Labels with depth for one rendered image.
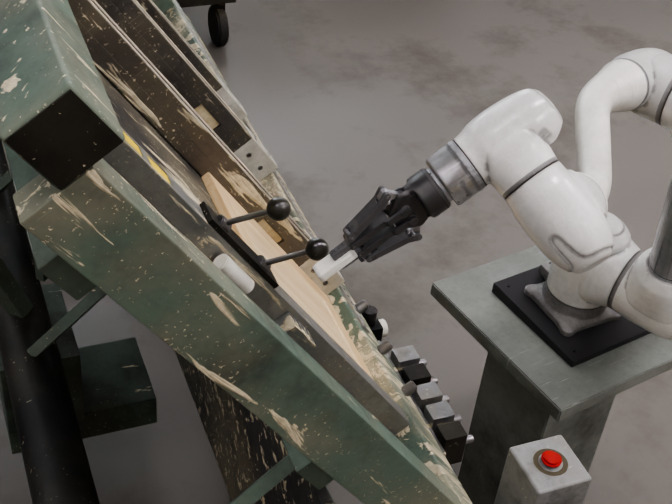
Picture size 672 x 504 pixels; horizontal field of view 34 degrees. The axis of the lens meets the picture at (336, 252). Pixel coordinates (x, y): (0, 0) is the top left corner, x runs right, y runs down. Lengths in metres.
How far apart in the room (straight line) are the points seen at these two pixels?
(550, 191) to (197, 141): 0.76
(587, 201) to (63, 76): 0.82
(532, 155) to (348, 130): 3.11
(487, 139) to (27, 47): 0.71
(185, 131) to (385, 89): 3.03
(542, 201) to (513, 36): 4.09
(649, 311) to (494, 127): 1.00
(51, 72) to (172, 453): 2.19
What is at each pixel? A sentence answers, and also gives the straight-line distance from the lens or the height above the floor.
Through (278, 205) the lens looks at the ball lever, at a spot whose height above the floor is 1.54.
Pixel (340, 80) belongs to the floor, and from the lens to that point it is 5.10.
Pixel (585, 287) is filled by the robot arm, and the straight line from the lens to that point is 2.63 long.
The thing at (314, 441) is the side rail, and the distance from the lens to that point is 1.72.
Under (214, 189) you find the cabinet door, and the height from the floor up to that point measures 1.28.
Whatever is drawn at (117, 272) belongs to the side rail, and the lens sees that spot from 1.37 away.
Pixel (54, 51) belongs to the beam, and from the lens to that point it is 1.27.
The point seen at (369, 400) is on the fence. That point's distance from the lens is 2.10.
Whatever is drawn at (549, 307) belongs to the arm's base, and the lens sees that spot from 2.72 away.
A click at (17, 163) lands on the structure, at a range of 1.60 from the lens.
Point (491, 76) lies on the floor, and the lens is 5.31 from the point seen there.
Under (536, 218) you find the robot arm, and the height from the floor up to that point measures 1.57.
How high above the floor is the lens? 2.52
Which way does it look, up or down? 39 degrees down
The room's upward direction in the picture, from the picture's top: 6 degrees clockwise
